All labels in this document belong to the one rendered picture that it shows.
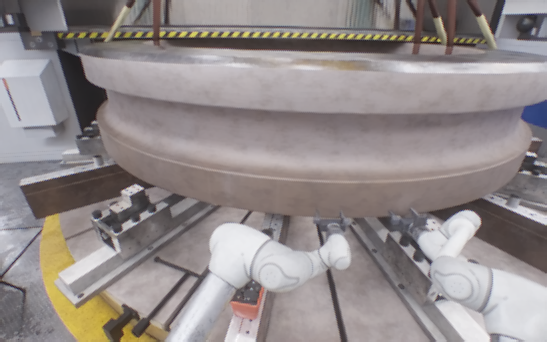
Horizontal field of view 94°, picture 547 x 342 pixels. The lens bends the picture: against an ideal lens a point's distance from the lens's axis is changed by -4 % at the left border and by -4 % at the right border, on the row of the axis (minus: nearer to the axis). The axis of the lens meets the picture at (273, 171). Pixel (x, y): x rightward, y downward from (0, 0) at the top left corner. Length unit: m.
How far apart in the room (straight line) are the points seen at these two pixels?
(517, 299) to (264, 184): 1.20
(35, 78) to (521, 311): 4.92
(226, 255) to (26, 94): 4.34
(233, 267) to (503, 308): 0.72
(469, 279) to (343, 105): 0.93
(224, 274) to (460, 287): 0.65
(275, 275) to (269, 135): 1.05
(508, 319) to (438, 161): 1.25
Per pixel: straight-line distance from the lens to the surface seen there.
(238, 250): 0.83
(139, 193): 2.21
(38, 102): 4.86
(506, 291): 0.97
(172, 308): 2.02
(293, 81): 1.41
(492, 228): 2.92
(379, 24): 5.07
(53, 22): 3.90
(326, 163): 1.67
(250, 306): 1.33
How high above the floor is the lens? 1.89
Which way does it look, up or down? 28 degrees down
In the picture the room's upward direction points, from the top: 1 degrees clockwise
